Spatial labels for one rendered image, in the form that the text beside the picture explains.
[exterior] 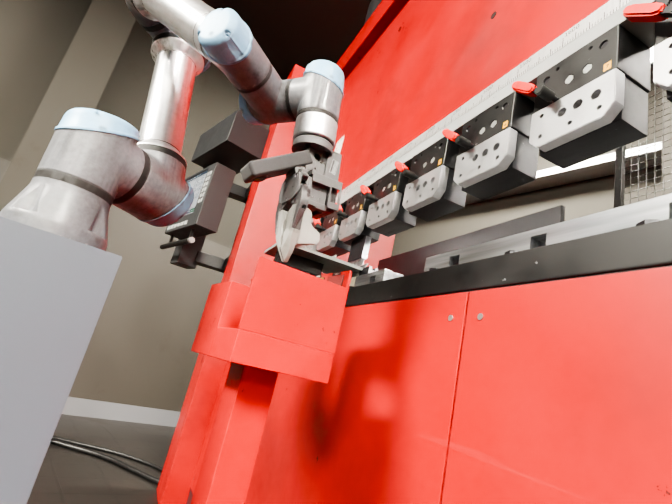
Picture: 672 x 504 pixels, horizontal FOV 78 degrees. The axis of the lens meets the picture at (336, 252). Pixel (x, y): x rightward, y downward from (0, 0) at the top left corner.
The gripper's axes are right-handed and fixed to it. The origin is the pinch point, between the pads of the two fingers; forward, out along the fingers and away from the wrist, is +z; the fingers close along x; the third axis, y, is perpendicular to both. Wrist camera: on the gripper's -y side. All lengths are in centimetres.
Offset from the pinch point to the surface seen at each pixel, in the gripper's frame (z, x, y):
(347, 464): 32.5, 4.5, 21.6
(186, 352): 28, 319, 71
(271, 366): 17.3, -4.7, -0.6
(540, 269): 1.4, -32.0, 18.8
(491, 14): -70, -5, 41
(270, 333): 12.9, -4.7, -1.6
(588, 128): -25, -30, 33
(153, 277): -28, 314, 29
